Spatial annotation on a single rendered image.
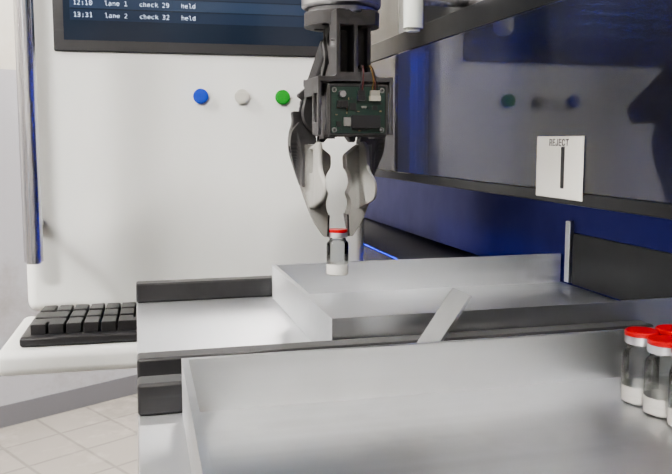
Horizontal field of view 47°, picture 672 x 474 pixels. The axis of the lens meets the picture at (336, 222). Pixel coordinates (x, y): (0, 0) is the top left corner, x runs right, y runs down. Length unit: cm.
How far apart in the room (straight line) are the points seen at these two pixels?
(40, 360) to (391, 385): 55
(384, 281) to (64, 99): 55
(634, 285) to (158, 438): 52
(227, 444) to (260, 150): 77
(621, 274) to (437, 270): 19
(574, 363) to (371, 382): 14
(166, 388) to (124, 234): 69
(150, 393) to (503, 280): 52
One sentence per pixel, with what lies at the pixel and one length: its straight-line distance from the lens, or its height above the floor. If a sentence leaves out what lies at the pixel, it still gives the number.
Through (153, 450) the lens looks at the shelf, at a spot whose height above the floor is 88.
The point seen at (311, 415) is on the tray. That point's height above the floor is 88.
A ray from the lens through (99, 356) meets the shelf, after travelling 96.
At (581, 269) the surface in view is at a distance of 90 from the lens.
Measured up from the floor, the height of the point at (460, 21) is 119.
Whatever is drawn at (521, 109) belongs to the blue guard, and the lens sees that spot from 85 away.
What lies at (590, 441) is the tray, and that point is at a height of 88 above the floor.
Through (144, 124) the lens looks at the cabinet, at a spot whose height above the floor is 107.
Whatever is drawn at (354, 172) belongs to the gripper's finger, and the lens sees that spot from 77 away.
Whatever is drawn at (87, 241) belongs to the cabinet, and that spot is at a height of 90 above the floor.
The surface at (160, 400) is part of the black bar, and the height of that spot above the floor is 89.
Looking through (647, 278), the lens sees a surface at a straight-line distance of 81.
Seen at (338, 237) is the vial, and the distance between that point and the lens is 76.
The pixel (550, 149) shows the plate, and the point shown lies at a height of 104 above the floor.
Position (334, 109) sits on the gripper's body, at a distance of 70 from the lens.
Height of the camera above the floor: 105
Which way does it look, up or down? 6 degrees down
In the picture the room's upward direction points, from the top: straight up
